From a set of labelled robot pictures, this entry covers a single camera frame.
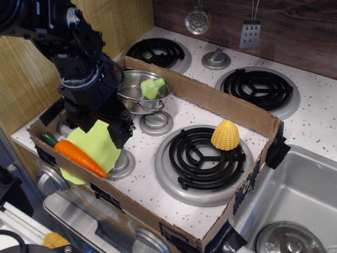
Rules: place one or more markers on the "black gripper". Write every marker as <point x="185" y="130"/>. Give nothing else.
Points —
<point x="95" y="98"/>

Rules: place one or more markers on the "green toy broccoli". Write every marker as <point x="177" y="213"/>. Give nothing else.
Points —
<point x="150" y="88"/>

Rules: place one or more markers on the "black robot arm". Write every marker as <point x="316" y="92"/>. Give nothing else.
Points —
<point x="60" y="32"/>

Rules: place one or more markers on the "light green plastic plate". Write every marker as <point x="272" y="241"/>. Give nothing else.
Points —
<point x="97" y="144"/>

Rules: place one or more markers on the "small silver metal pot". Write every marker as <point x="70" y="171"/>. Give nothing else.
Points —
<point x="131" y="96"/>

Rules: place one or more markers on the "orange toy carrot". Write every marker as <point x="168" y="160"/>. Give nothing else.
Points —
<point x="74" y="153"/>

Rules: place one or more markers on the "silver lower stove knob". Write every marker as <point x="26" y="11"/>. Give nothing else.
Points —
<point x="123" y="167"/>

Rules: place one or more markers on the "silver stove knob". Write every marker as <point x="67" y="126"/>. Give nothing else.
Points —
<point x="156" y="124"/>
<point x="216" y="60"/>
<point x="123" y="167"/>

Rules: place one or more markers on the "silver centre stove knob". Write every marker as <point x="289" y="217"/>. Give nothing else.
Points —
<point x="156" y="124"/>

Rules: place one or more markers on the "brown cardboard fence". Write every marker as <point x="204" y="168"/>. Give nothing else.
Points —
<point x="145" y="200"/>

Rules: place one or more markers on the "silver front left knob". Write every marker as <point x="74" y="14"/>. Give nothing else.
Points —
<point x="51" y="182"/>

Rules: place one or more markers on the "back left black burner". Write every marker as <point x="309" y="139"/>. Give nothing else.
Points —
<point x="162" y="52"/>

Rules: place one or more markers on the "front right black burner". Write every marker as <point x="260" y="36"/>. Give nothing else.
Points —
<point x="193" y="171"/>

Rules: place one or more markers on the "silver front right knob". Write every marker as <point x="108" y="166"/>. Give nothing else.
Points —
<point x="145" y="241"/>

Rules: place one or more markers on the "yellow toy corn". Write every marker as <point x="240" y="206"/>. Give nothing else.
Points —
<point x="226" y="136"/>

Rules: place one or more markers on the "yellow object at bottom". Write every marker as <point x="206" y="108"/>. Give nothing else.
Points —
<point x="54" y="240"/>

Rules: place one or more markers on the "silver back stove knob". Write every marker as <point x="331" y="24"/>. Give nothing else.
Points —
<point x="216" y="60"/>

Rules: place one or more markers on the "hanging silver strainer ladle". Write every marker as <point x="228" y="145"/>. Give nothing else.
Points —
<point x="198" y="19"/>

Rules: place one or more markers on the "back right black burner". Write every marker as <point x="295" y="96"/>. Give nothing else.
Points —
<point x="265" y="88"/>

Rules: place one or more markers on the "hanging silver slotted spatula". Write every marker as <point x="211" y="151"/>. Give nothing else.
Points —
<point x="250" y="33"/>

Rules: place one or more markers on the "stainless steel sink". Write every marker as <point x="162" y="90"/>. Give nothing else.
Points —
<point x="302" y="189"/>

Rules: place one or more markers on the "silver sink drain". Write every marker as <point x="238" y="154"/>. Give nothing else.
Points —
<point x="286" y="236"/>

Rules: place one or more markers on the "silver oven door handle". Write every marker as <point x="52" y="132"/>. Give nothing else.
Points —
<point x="86" y="225"/>

